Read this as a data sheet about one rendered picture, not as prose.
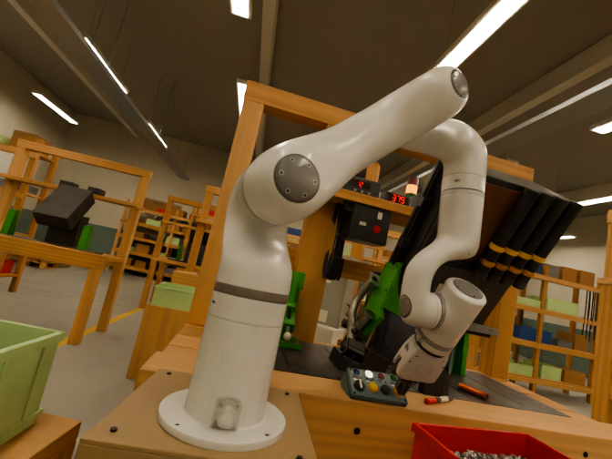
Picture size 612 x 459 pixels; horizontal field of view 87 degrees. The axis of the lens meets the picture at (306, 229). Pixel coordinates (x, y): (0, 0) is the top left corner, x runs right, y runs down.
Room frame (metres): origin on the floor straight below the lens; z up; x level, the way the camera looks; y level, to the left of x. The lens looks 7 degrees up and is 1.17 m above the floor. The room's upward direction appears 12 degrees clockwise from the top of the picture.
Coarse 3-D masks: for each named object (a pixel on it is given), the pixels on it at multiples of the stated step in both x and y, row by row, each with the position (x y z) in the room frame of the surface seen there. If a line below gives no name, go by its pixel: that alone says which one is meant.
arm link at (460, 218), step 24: (456, 192) 0.67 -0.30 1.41; (480, 192) 0.67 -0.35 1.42; (456, 216) 0.67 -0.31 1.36; (480, 216) 0.67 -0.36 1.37; (456, 240) 0.66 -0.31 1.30; (408, 264) 0.70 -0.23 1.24; (432, 264) 0.64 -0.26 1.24; (408, 288) 0.67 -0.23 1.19; (408, 312) 0.66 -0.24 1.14; (432, 312) 0.65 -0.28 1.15
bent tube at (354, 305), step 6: (372, 276) 1.16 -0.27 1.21; (378, 276) 1.17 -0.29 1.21; (366, 282) 1.17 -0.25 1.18; (372, 282) 1.13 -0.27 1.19; (378, 282) 1.14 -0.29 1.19; (366, 288) 1.17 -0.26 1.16; (360, 294) 1.20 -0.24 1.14; (354, 300) 1.21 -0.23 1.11; (360, 300) 1.20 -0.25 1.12; (354, 306) 1.20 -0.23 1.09; (348, 312) 1.20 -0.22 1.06; (354, 312) 1.19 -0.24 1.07; (348, 318) 1.18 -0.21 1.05; (354, 318) 1.17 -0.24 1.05; (348, 324) 1.15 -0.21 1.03; (348, 330) 1.13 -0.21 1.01; (348, 336) 1.11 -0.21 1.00; (354, 336) 1.11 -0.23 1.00
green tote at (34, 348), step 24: (0, 336) 0.65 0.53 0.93; (24, 336) 0.65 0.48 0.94; (48, 336) 0.62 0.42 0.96; (0, 360) 0.52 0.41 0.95; (24, 360) 0.58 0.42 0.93; (48, 360) 0.65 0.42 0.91; (0, 384) 0.54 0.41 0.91; (24, 384) 0.60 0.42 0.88; (0, 408) 0.56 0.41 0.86; (24, 408) 0.62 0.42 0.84; (0, 432) 0.58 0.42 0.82
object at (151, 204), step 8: (144, 200) 10.36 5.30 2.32; (152, 200) 10.40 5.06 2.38; (160, 200) 10.43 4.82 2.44; (144, 208) 10.37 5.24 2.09; (152, 208) 10.41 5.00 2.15; (160, 208) 10.44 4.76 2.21; (176, 208) 10.51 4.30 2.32; (144, 216) 10.38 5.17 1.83; (152, 216) 10.41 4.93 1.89; (160, 216) 10.45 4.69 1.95; (168, 232) 10.51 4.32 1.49
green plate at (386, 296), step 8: (392, 264) 1.12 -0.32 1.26; (400, 264) 1.07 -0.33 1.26; (384, 272) 1.15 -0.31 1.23; (392, 272) 1.10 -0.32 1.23; (400, 272) 1.08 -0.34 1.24; (384, 280) 1.12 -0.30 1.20; (392, 280) 1.07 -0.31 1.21; (376, 288) 1.16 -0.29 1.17; (384, 288) 1.09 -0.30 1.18; (392, 288) 1.07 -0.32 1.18; (376, 296) 1.13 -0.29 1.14; (384, 296) 1.07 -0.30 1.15; (392, 296) 1.08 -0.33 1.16; (368, 304) 1.16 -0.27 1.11; (376, 304) 1.10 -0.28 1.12; (384, 304) 1.06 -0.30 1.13; (392, 304) 1.08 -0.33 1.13; (392, 312) 1.12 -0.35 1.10
